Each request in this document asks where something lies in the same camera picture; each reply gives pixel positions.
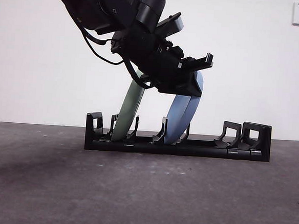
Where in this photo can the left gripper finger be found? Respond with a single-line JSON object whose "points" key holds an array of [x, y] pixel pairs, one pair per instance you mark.
{"points": [[182, 87]]}

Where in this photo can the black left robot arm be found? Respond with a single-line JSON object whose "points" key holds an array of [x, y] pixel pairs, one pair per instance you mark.
{"points": [[115, 7]]}

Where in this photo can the blue round plate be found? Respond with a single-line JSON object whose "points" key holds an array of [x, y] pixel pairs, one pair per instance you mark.
{"points": [[177, 119]]}

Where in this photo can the black plate rack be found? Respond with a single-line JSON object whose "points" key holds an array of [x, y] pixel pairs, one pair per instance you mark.
{"points": [[200, 151]]}

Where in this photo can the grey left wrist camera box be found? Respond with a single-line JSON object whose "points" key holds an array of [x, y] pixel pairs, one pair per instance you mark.
{"points": [[171, 25]]}

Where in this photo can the green round plate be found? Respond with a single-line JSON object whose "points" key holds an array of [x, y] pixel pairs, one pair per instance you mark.
{"points": [[127, 110]]}

